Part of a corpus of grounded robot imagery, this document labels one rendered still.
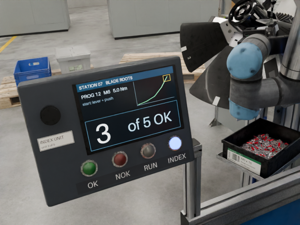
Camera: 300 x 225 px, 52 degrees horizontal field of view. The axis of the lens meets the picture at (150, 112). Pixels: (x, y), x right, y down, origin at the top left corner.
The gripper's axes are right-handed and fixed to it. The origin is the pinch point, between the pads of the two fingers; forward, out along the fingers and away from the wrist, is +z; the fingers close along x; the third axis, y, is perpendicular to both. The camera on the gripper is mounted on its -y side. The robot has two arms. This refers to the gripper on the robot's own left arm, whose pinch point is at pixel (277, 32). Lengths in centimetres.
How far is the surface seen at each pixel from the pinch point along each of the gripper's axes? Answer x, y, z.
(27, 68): 57, 335, 155
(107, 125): -1, 14, -71
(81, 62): 53, 247, 165
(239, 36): 2.7, 15.0, 11.2
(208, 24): -1.1, 29.8, 20.3
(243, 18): -3.8, 12.8, 10.5
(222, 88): 18.1, 17.8, -3.2
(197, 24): -1.0, 35.3, 22.3
